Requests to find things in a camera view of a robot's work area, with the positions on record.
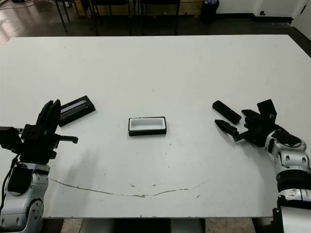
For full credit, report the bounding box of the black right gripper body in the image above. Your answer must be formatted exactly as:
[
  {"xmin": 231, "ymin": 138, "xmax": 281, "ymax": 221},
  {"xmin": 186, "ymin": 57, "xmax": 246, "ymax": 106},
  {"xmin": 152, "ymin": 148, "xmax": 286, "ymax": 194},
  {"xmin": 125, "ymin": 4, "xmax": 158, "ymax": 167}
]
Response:
[{"xmin": 232, "ymin": 114, "xmax": 278, "ymax": 148}]

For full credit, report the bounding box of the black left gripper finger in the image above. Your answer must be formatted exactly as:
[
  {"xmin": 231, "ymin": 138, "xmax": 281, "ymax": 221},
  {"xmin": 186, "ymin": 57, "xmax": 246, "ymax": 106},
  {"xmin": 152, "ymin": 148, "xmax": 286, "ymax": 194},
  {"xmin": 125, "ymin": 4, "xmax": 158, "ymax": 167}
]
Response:
[
  {"xmin": 36, "ymin": 100, "xmax": 54, "ymax": 132},
  {"xmin": 52, "ymin": 99, "xmax": 61, "ymax": 133}
]

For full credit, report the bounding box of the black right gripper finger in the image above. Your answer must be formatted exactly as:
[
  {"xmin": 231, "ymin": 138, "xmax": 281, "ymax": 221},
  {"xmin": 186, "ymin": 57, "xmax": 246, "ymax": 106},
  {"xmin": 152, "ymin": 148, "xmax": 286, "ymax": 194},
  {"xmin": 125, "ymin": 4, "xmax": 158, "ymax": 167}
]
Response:
[
  {"xmin": 241, "ymin": 109, "xmax": 259, "ymax": 120},
  {"xmin": 214, "ymin": 119, "xmax": 240, "ymax": 137}
]

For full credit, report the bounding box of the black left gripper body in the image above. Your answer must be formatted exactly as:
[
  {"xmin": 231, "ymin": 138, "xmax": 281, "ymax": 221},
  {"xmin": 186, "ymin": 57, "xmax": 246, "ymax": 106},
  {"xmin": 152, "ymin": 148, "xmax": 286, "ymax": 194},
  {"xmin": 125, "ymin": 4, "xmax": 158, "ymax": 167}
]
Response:
[{"xmin": 18, "ymin": 123, "xmax": 79, "ymax": 164}]

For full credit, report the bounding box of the black slim camera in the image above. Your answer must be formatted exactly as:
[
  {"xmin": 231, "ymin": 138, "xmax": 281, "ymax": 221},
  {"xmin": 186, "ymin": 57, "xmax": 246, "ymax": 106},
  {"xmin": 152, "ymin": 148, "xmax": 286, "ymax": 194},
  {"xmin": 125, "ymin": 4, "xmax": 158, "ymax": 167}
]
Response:
[{"xmin": 212, "ymin": 100, "xmax": 242, "ymax": 125}]

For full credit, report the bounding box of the black box lid purple print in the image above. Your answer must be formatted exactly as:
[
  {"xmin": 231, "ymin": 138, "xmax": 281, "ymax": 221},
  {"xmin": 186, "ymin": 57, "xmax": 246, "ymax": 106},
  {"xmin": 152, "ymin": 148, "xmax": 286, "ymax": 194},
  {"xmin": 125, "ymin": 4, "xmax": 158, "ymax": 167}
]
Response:
[{"xmin": 57, "ymin": 95, "xmax": 98, "ymax": 129}]

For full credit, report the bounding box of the black box base white insert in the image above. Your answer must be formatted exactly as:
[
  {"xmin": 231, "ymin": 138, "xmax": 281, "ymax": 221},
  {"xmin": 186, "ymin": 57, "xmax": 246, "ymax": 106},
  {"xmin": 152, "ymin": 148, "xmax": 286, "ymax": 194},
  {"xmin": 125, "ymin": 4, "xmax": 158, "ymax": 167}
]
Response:
[{"xmin": 128, "ymin": 116, "xmax": 168, "ymax": 137}]

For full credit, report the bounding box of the black waste bin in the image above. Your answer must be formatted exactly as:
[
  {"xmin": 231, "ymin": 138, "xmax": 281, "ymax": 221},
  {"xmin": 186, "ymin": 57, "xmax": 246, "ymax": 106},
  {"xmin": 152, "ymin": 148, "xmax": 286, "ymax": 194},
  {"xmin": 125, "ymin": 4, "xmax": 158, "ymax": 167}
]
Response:
[{"xmin": 201, "ymin": 0, "xmax": 220, "ymax": 24}]

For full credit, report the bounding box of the wooden crate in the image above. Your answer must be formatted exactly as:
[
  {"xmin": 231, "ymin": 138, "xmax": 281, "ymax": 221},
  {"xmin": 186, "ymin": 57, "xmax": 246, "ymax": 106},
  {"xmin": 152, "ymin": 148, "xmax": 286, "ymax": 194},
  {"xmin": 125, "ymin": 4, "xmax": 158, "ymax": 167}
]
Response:
[{"xmin": 179, "ymin": 0, "xmax": 202, "ymax": 14}]

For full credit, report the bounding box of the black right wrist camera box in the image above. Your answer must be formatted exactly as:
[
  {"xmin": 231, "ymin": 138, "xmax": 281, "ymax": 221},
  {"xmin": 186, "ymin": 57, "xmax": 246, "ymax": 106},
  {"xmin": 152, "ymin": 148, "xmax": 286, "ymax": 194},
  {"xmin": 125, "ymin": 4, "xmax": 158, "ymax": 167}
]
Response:
[{"xmin": 257, "ymin": 99, "xmax": 278, "ymax": 119}]

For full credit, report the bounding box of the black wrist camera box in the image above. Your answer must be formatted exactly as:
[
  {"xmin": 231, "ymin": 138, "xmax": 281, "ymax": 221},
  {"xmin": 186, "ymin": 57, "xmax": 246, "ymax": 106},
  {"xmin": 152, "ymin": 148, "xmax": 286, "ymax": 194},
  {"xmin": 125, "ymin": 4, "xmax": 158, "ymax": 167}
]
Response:
[
  {"xmin": 257, "ymin": 99, "xmax": 278, "ymax": 119},
  {"xmin": 0, "ymin": 126, "xmax": 24, "ymax": 154}
]

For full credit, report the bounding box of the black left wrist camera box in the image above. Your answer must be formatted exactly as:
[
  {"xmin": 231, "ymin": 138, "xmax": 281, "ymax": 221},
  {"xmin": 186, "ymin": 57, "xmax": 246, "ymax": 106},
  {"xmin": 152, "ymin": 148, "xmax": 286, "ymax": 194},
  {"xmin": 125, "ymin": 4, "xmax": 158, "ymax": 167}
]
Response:
[{"xmin": 0, "ymin": 126, "xmax": 24, "ymax": 154}]

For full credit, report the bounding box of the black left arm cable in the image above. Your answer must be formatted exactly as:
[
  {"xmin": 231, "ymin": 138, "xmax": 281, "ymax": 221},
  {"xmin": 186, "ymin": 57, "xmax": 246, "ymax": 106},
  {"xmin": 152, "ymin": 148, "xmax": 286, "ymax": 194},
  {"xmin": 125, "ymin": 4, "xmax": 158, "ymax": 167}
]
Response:
[{"xmin": 0, "ymin": 152, "xmax": 21, "ymax": 212}]

